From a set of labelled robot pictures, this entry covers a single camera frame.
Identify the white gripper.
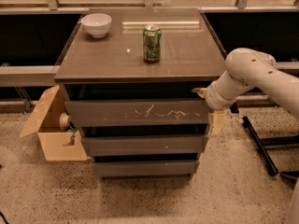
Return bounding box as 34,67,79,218
192,80,236,135

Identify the grey top drawer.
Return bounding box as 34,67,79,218
65,99,208,127

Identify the grey drawer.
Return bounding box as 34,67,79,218
82,134,208,157
93,161,199,178
65,99,208,127

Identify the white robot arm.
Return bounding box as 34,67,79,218
192,48,299,123

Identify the grey middle drawer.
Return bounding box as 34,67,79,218
82,134,208,157

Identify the grey drawer cabinet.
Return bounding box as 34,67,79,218
58,7,224,165

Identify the grey bottom drawer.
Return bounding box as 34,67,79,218
93,161,199,178

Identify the open cardboard box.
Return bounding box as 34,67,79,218
20,85,87,161

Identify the black metal stand leg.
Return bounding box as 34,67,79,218
242,116,299,176

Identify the green soda can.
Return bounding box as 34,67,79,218
143,24,162,63

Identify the white ceramic bowl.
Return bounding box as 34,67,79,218
80,13,112,38

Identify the round cream knob object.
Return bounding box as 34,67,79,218
59,113,70,132

